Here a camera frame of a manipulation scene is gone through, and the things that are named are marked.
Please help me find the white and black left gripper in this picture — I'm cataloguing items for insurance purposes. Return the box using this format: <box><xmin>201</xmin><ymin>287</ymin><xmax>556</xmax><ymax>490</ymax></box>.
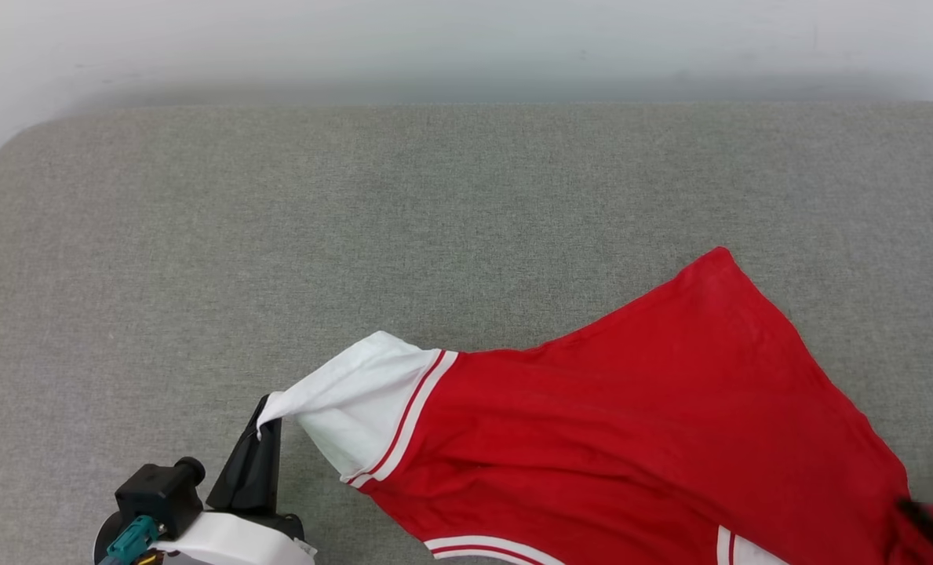
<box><xmin>152</xmin><ymin>395</ymin><xmax>318</xmax><ymax>565</ymax></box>

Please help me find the red and white garment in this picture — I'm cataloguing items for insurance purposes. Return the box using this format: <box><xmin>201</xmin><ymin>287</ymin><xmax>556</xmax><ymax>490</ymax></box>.
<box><xmin>256</xmin><ymin>246</ymin><xmax>933</xmax><ymax>565</ymax></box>

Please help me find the grey fabric sofa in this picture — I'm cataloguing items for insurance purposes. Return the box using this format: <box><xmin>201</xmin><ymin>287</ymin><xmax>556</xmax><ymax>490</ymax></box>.
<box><xmin>0</xmin><ymin>100</ymin><xmax>933</xmax><ymax>565</ymax></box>

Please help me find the black cable with teal plug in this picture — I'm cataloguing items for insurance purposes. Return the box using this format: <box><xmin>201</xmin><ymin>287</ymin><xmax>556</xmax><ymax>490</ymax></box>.
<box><xmin>96</xmin><ymin>514</ymin><xmax>161</xmax><ymax>565</ymax></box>

